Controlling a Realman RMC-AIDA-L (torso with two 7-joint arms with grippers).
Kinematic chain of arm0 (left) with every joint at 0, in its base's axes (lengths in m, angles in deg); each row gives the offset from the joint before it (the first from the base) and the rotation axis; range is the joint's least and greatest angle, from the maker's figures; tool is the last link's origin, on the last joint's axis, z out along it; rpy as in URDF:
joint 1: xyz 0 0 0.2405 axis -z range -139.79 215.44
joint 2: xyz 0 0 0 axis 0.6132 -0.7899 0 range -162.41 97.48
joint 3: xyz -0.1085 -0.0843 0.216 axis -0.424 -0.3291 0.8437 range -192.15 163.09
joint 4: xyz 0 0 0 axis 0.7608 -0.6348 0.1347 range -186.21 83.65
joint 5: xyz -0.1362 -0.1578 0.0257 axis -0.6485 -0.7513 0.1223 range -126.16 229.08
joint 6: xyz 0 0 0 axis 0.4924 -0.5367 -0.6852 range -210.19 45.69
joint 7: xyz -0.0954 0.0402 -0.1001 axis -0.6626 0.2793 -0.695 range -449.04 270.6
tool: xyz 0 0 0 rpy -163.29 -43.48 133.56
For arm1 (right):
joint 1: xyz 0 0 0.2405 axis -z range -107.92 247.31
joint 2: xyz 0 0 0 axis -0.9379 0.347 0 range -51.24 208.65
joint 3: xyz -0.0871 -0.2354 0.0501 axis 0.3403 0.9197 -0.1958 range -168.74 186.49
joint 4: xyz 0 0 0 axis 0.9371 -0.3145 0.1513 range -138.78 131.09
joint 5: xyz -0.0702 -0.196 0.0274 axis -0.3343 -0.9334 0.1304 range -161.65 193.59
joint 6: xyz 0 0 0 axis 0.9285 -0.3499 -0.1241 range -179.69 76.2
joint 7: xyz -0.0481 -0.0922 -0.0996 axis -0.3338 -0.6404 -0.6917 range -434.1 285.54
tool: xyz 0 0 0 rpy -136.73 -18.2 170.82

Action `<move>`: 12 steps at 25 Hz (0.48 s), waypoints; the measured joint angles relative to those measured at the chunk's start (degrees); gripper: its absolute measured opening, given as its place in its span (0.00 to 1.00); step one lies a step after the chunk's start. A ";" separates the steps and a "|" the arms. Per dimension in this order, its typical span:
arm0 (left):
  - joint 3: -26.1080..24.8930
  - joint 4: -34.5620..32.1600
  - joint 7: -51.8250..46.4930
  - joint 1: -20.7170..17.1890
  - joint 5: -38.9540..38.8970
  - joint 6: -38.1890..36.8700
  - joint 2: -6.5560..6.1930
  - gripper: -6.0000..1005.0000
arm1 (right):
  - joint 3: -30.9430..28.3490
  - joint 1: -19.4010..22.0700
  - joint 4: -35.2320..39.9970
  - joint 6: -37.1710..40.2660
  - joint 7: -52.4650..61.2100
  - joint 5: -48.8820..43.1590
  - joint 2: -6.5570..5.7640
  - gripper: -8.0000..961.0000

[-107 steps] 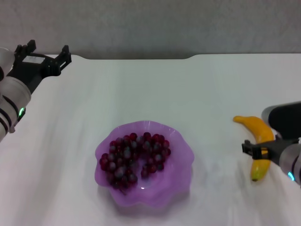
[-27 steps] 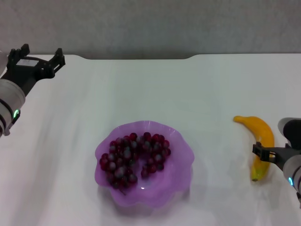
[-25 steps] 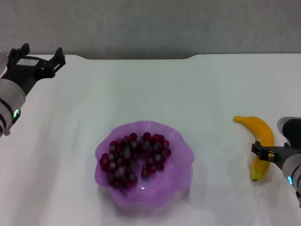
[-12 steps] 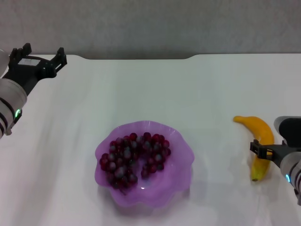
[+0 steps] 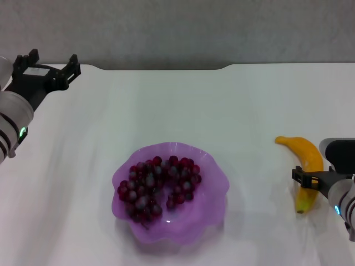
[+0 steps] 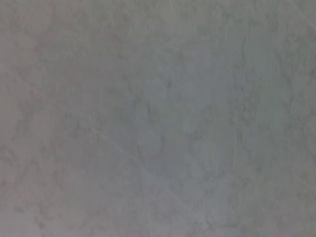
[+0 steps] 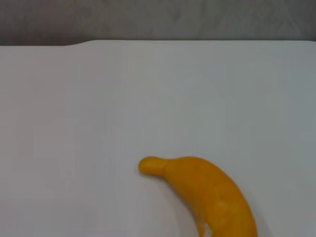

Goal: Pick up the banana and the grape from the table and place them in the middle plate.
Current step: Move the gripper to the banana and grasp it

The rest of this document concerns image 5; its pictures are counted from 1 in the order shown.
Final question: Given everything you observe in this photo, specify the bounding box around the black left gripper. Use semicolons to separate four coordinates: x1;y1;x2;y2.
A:
4;48;82;111

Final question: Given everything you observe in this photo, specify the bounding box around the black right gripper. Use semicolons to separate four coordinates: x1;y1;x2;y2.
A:
291;165;355;200

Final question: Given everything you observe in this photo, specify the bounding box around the yellow banana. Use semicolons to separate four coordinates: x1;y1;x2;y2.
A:
275;135;324;214

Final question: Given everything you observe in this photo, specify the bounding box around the purple wavy plastic bowl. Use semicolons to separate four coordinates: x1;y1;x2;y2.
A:
111;141;230;246

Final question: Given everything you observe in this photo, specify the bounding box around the red grape bunch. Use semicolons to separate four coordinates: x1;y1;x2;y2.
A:
117;155;202;230

